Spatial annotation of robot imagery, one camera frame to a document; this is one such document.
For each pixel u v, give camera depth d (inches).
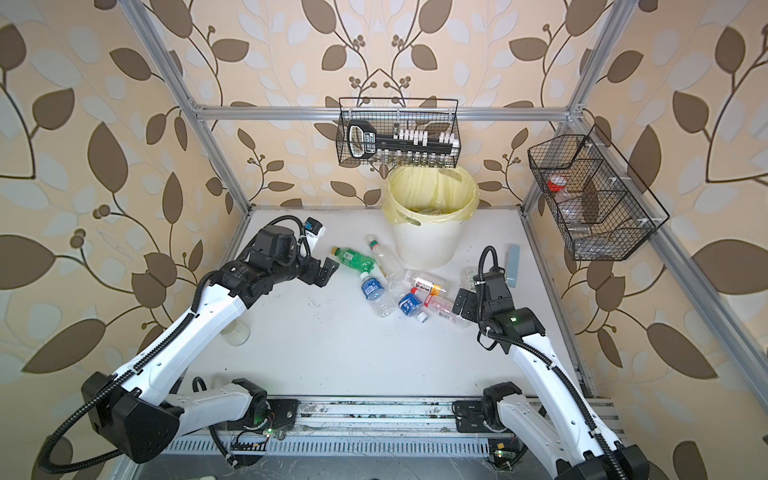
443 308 34.7
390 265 40.2
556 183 31.8
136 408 14.7
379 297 36.4
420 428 29.0
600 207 29.3
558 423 17.1
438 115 35.8
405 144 32.7
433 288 36.8
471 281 36.7
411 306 34.9
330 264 27.1
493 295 23.1
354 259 39.2
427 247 35.9
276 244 22.5
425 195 41.4
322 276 27.3
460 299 28.5
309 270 26.4
